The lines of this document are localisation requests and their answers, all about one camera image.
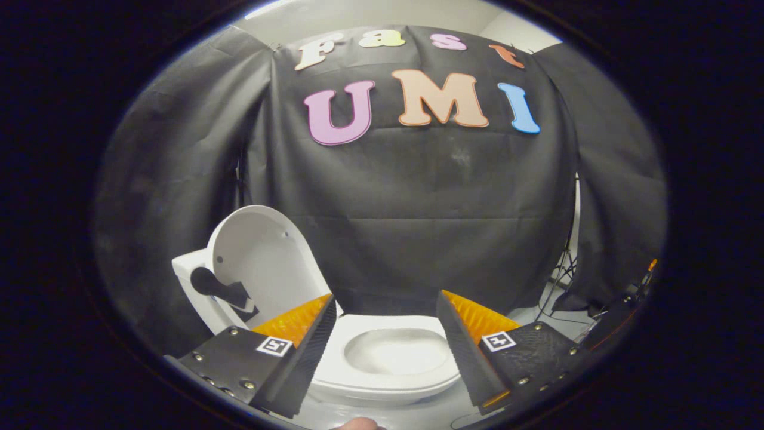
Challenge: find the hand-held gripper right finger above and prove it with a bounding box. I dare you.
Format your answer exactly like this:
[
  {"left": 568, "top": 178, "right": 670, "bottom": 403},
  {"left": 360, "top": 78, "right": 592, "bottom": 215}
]
[{"left": 436, "top": 290, "right": 593, "bottom": 417}]

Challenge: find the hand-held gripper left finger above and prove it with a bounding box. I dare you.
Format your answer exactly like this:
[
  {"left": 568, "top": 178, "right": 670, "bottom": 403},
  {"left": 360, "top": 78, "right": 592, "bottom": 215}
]
[{"left": 175, "top": 293, "right": 338, "bottom": 419}]

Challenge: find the thin looped cable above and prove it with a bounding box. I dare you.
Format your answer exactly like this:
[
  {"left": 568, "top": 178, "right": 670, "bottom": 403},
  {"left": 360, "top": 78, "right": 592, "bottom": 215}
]
[{"left": 449, "top": 411, "right": 499, "bottom": 429}]

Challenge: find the white toilet lid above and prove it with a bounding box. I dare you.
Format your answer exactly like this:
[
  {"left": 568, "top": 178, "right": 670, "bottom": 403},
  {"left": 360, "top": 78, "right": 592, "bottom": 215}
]
[{"left": 206, "top": 205, "right": 344, "bottom": 335}]

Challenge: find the black backdrop cloth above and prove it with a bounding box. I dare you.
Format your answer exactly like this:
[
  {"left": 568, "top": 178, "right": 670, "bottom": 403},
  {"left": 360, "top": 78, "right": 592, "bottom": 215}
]
[
  {"left": 94, "top": 25, "right": 580, "bottom": 359},
  {"left": 531, "top": 42, "right": 668, "bottom": 311}
]

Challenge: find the black lid pull tab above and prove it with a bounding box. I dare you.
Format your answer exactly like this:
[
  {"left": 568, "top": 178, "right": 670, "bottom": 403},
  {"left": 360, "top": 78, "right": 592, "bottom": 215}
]
[{"left": 190, "top": 266, "right": 260, "bottom": 323}]

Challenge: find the dark draped cloth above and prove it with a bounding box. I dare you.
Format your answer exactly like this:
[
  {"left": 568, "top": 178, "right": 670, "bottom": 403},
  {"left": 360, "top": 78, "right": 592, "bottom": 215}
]
[{"left": 582, "top": 293, "right": 651, "bottom": 350}]

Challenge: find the white toilet seat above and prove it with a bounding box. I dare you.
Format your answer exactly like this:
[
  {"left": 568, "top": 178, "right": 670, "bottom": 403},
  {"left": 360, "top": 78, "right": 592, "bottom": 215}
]
[{"left": 310, "top": 314, "right": 461, "bottom": 395}]

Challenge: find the black light stand tripod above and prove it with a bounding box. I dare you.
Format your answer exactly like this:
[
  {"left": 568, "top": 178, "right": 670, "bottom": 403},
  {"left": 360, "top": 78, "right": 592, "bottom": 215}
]
[{"left": 534, "top": 173, "right": 583, "bottom": 320}]

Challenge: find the white toilet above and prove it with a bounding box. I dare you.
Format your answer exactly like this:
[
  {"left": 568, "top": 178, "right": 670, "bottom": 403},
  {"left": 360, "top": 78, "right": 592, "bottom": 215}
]
[{"left": 172, "top": 248, "right": 463, "bottom": 410}]

